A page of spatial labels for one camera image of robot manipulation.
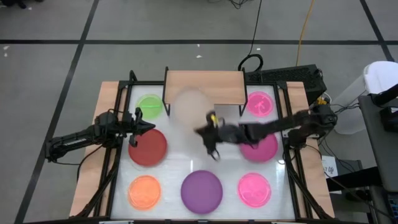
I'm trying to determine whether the wooden shelf with black legs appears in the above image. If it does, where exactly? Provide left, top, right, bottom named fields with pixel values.
left=163, top=66, right=248, bottom=118

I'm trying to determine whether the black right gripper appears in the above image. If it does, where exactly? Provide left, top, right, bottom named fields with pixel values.
left=194, top=111, right=249, bottom=162

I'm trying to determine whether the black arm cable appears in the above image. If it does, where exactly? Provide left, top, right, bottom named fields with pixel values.
left=76, top=144, right=105, bottom=183

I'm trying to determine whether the small pink translucent plate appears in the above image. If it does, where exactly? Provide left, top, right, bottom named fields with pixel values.
left=246, top=90, right=275, bottom=118
left=237, top=172, right=272, bottom=208

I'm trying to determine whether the large magenta plate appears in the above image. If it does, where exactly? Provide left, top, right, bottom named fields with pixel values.
left=239, top=133, right=279, bottom=164

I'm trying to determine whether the black floor object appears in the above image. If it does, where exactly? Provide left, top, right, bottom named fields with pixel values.
left=0, top=0, right=44, bottom=9

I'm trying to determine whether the small orange translucent plate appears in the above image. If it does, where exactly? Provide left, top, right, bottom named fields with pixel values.
left=127, top=175, right=162, bottom=211

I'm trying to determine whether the black looped floor cable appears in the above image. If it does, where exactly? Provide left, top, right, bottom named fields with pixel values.
left=238, top=0, right=264, bottom=73

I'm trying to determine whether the black cable bundle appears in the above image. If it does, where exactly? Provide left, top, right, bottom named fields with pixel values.
left=228, top=0, right=249, bottom=9

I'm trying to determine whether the white paper label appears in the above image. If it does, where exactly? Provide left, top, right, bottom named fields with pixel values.
left=321, top=154, right=339, bottom=179

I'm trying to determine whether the black device on desk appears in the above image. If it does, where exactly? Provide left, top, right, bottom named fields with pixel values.
left=371, top=91, right=398, bottom=133

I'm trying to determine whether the dark grey desk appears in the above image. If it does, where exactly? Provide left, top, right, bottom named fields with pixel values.
left=357, top=93, right=398, bottom=192

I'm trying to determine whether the yellow cable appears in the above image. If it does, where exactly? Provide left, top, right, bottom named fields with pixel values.
left=295, top=0, right=317, bottom=67

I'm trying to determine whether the white table mat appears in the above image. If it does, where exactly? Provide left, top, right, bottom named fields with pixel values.
left=110, top=84, right=296, bottom=220

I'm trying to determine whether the white rounded object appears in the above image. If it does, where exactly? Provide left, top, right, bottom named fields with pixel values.
left=363, top=60, right=398, bottom=95

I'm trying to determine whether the large purple plate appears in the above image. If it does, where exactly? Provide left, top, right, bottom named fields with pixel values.
left=180, top=169, right=224, bottom=215

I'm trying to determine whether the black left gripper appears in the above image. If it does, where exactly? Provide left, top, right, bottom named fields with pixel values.
left=123, top=107, right=156, bottom=148

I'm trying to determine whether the black computer case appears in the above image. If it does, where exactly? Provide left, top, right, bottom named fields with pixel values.
left=245, top=64, right=328, bottom=106

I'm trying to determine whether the black metal table frame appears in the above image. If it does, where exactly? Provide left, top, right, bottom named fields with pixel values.
left=73, top=70, right=335, bottom=220

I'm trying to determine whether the small green translucent plate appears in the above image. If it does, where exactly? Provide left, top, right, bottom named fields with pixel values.
left=136, top=93, right=164, bottom=120

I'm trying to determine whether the large red plate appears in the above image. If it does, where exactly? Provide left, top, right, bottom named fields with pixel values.
left=127, top=128, right=169, bottom=168

